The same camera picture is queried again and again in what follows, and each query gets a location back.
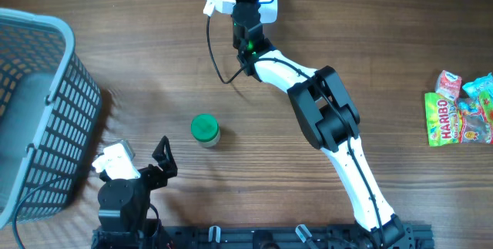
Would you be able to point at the haribo gummy bag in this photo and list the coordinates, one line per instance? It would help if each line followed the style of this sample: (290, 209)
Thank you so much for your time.
(455, 121)

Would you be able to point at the teal snack packet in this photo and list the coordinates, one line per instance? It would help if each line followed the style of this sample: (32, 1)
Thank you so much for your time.
(478, 86)

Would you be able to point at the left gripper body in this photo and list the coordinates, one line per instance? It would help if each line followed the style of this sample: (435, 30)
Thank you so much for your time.
(152, 179)

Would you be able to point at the green lid plastic jar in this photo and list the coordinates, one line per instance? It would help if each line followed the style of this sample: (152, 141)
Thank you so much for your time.
(205, 129)

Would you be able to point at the grey plastic mesh basket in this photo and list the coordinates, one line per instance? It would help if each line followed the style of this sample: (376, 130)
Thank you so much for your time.
(49, 107)

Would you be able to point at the red small snack pack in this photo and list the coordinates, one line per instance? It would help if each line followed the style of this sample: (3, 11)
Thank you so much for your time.
(448, 85)

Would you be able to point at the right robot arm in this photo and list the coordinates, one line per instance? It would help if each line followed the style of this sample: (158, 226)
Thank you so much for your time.
(327, 118)

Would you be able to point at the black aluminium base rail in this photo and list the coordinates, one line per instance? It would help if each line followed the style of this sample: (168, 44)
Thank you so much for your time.
(331, 236)

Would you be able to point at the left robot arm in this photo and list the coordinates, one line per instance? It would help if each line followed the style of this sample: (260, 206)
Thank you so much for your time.
(124, 199)

